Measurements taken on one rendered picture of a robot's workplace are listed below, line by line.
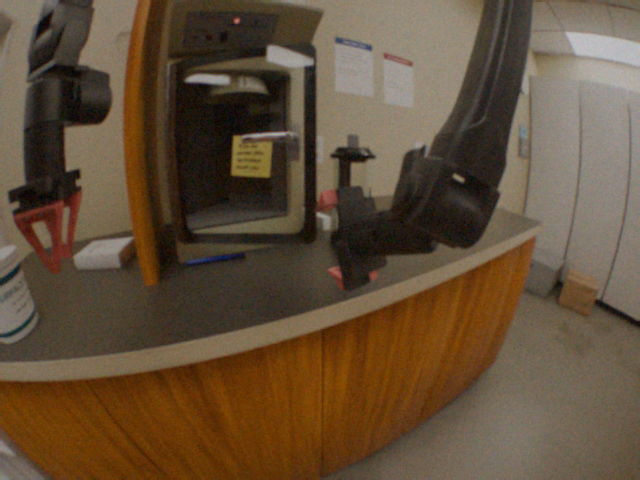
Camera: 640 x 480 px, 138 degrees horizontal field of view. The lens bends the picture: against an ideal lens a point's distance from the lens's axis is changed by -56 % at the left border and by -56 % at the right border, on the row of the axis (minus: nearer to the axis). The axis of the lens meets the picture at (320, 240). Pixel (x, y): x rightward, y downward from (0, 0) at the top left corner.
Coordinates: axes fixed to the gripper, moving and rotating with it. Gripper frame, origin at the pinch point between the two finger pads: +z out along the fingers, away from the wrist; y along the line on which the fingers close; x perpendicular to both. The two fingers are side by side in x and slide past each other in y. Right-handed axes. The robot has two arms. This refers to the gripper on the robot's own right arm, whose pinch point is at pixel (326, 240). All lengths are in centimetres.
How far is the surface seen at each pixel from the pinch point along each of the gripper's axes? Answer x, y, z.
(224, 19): 10.4, 46.9, 2.7
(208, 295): 18.5, -5.2, 12.8
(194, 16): 17, 48, 3
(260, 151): 4.2, 18.3, 8.9
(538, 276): -244, -85, 24
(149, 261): 27.9, 3.1, 20.3
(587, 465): -82, -136, -65
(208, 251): 13.8, 2.2, 28.4
